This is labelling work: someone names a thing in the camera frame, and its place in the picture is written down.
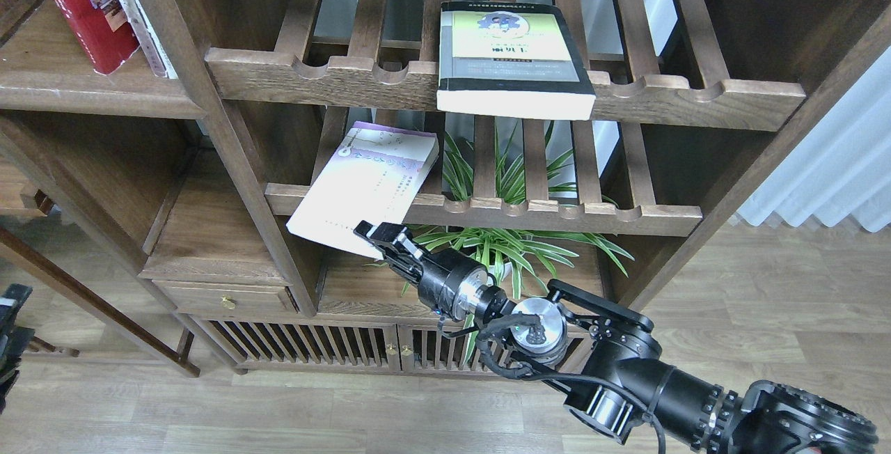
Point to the white curtain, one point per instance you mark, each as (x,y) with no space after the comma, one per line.
(841,169)

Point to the thin white upright book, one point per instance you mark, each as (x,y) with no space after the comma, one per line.
(148,39)

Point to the yellow and black book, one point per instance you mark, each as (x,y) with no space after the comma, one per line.
(511,60)

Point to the red book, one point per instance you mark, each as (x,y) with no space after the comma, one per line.
(103,30)

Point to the white and purple book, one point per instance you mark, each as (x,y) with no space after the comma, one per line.
(373,175)

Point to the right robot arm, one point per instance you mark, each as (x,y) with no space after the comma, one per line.
(605,360)

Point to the white plant pot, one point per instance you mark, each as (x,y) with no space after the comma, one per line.
(498,273)

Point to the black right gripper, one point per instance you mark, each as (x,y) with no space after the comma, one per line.
(448,282)

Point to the brass drawer knob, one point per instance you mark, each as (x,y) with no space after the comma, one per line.
(227,302)

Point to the green spider plant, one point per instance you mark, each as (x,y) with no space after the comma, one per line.
(524,248)

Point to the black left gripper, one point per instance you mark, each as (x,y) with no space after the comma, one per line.
(14,339)

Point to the dark wooden bookshelf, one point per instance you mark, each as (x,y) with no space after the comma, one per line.
(189,181)

